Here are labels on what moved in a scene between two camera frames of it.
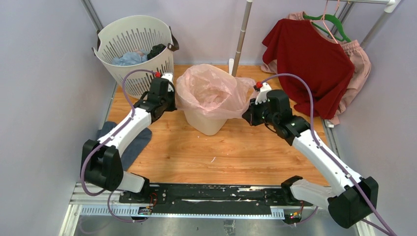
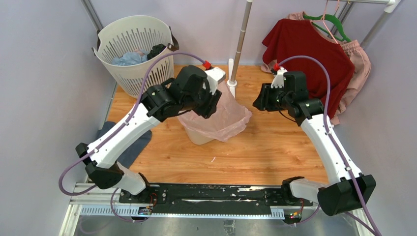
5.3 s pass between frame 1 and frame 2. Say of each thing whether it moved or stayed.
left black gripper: moved
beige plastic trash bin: moved
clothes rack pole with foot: stayed
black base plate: stayed
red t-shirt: stayed
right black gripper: moved
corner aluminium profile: stayed
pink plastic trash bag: moved
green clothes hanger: stayed
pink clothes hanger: stayed
